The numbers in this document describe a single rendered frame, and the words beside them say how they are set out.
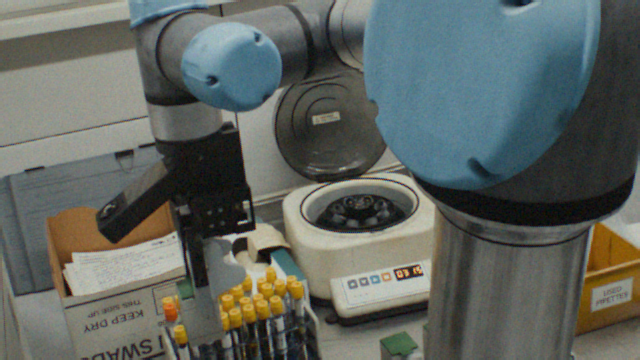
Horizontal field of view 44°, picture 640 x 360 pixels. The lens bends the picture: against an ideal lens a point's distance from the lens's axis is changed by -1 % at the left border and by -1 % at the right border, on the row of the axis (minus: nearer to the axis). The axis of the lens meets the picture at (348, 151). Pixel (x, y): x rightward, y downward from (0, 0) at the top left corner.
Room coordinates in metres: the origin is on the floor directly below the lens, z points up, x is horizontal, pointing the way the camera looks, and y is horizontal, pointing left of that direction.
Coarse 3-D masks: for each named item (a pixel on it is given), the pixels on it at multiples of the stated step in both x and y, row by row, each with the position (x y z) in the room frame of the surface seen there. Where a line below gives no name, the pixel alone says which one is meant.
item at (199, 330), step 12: (180, 300) 0.75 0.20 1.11; (192, 300) 0.74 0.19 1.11; (216, 300) 0.75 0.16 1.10; (192, 312) 0.74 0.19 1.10; (216, 312) 0.75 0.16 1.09; (192, 324) 0.74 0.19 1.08; (204, 324) 0.74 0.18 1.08; (216, 324) 0.75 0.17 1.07; (192, 336) 0.74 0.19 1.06; (204, 336) 0.74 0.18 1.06; (216, 336) 0.75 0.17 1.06
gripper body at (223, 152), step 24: (168, 144) 0.74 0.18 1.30; (192, 144) 0.74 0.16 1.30; (216, 144) 0.75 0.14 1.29; (240, 144) 0.77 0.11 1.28; (192, 168) 0.75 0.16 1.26; (216, 168) 0.77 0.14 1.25; (240, 168) 0.77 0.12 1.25; (192, 192) 0.75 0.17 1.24; (216, 192) 0.75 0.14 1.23; (240, 192) 0.75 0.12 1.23; (192, 216) 0.74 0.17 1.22; (216, 216) 0.75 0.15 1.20; (240, 216) 0.76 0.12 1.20
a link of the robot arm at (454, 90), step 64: (384, 0) 0.36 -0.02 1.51; (448, 0) 0.33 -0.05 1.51; (512, 0) 0.31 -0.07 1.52; (576, 0) 0.31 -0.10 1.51; (384, 64) 0.36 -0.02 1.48; (448, 64) 0.32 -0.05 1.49; (512, 64) 0.29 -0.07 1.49; (576, 64) 0.30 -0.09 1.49; (384, 128) 0.35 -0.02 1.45; (448, 128) 0.32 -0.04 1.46; (512, 128) 0.29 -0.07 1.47; (576, 128) 0.31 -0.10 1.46; (448, 192) 0.34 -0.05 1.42; (512, 192) 0.32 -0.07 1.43; (576, 192) 0.32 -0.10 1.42; (448, 256) 0.36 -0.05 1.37; (512, 256) 0.34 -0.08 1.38; (576, 256) 0.35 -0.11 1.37; (448, 320) 0.36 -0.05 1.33; (512, 320) 0.34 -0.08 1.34; (576, 320) 0.37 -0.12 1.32
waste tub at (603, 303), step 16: (592, 240) 1.08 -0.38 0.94; (608, 240) 1.05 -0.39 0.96; (624, 240) 1.02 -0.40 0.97; (592, 256) 1.08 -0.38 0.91; (608, 256) 1.05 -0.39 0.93; (624, 256) 1.02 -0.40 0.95; (592, 272) 1.08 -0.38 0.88; (608, 272) 0.94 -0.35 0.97; (624, 272) 0.95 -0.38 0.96; (592, 288) 0.93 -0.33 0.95; (608, 288) 0.94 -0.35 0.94; (624, 288) 0.95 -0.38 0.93; (592, 304) 0.93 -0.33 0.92; (608, 304) 0.94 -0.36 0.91; (624, 304) 0.95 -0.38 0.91; (592, 320) 0.94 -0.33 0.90; (608, 320) 0.94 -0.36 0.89; (624, 320) 0.95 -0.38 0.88
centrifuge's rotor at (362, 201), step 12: (336, 204) 1.19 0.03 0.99; (348, 204) 1.17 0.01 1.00; (360, 204) 1.16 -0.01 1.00; (372, 204) 1.20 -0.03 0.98; (384, 204) 1.18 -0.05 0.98; (324, 216) 1.16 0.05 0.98; (336, 216) 1.15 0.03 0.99; (348, 216) 1.17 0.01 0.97; (360, 216) 1.15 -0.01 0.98; (372, 216) 1.17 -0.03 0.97; (384, 216) 1.15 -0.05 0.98; (396, 216) 1.15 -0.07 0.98; (336, 228) 1.12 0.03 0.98; (348, 228) 1.11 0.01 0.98; (360, 228) 1.11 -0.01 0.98; (372, 228) 1.11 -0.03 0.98
